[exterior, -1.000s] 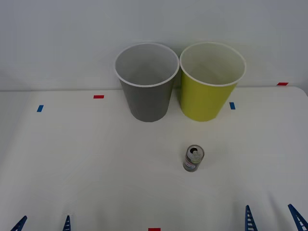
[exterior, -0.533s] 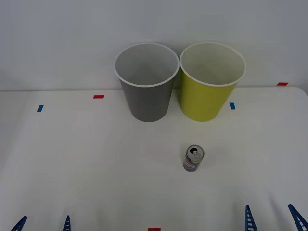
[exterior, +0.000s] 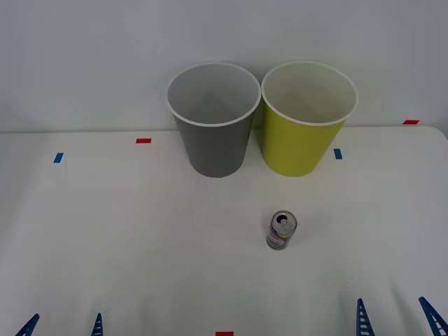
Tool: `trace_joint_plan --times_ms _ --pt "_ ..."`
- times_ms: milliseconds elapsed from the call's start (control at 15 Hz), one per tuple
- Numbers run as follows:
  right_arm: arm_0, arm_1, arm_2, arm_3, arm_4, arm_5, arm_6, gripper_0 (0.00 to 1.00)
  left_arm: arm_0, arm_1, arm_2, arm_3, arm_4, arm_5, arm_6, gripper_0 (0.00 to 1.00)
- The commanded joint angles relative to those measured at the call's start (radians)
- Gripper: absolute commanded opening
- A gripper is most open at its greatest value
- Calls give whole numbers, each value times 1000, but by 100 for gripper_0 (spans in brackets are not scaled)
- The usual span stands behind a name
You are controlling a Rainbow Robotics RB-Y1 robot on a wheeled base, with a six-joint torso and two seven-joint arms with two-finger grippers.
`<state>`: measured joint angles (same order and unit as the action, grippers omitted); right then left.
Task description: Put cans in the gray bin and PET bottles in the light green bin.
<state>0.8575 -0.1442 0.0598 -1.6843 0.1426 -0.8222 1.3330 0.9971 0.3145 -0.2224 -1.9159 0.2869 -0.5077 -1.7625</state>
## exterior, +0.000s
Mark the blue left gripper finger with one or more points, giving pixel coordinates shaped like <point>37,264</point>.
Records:
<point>28,325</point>
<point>97,325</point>

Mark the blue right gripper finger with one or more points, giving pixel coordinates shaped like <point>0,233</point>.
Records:
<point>363,320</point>
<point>435,316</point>

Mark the green and black drink can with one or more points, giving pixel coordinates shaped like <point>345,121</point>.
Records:
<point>281,232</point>

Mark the yellow-green plastic waste bin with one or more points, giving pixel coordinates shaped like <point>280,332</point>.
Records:
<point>295,147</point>

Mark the grey plastic waste bin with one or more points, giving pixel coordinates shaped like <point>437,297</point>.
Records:
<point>215,150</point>

